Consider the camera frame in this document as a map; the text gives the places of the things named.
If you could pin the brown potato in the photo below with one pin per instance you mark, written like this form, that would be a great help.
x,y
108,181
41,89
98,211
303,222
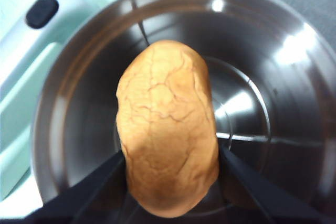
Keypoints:
x,y
165,129

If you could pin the mint green steamer pot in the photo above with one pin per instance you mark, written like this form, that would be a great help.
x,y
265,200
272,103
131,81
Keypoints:
x,y
262,51

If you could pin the mint green breakfast maker base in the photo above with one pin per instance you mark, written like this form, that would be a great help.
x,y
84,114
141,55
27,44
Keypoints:
x,y
15,176

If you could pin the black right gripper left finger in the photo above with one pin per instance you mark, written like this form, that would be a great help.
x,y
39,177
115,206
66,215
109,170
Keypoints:
x,y
86,195

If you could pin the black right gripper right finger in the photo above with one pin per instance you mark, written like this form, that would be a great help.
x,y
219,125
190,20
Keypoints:
x,y
262,195

